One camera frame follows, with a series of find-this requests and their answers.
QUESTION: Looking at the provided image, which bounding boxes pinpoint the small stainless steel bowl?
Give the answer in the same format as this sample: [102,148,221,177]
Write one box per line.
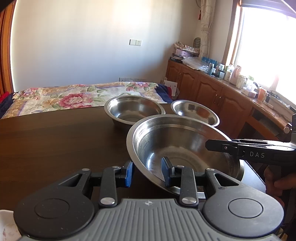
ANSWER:
[170,100,220,127]

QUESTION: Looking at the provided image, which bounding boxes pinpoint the wooden cabinet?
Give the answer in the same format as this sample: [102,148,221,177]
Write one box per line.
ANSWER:
[166,59,296,149]

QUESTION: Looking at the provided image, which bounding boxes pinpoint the pink container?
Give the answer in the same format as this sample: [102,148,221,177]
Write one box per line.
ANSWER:
[232,65,242,85]

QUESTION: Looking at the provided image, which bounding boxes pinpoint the person's right hand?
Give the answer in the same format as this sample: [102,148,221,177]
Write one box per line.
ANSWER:
[264,165,289,207]

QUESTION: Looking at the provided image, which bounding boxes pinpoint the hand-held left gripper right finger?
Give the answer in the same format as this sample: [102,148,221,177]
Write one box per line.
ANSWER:
[161,157,240,207]

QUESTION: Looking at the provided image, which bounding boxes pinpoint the blue boxes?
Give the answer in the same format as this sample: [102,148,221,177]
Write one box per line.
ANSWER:
[201,56,218,65]

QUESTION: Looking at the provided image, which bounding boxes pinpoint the large stainless steel bowl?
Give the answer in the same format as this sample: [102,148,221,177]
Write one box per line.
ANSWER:
[126,114,245,195]

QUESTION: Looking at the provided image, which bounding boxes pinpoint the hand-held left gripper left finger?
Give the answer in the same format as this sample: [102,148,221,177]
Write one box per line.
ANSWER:
[58,160,135,208]

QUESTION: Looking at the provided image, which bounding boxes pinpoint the bright window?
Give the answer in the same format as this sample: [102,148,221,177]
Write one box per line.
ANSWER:
[229,0,296,98]

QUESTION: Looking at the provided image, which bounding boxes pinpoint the medium stainless steel bowl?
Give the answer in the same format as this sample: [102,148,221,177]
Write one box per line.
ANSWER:
[104,95,166,130]

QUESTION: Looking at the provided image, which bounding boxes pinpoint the white bottle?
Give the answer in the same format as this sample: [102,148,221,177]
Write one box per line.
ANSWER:
[224,65,234,81]

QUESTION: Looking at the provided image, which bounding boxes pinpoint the navy garment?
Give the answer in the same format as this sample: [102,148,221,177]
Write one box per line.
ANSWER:
[0,96,15,118]

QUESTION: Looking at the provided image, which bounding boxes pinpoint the dark blue towel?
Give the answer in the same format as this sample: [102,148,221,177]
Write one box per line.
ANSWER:
[157,84,174,103]

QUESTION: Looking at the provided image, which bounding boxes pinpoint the wooden louvred wardrobe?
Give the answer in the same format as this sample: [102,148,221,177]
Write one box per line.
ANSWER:
[0,0,16,95]

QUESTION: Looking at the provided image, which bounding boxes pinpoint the white floral rectangular plate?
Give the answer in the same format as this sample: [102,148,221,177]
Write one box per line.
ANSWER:
[0,209,19,241]

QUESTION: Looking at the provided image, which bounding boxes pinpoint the cream jar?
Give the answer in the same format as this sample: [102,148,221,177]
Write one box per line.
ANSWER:
[236,75,247,89]

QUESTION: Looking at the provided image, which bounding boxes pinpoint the floral blanket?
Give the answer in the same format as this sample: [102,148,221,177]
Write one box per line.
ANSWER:
[2,81,173,119]

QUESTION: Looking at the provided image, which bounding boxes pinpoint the pile of newspapers and boxes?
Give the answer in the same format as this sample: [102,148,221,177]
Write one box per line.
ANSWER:
[173,41,199,58]

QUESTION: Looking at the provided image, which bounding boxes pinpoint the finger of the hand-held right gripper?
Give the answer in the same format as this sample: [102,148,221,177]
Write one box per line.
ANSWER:
[205,139,246,160]
[231,139,278,145]

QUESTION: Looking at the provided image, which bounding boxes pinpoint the clear plastic bags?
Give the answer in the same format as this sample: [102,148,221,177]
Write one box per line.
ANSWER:
[181,57,210,70]

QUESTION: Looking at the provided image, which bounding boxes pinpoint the grey roller blind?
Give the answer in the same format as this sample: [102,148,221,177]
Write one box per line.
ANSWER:
[240,0,296,18]

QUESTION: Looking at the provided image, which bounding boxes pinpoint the cream patterned curtain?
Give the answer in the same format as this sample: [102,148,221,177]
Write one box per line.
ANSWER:
[199,0,216,57]

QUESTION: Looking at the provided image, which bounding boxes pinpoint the white paper bag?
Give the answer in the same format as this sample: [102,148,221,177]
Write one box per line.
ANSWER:
[163,80,178,98]

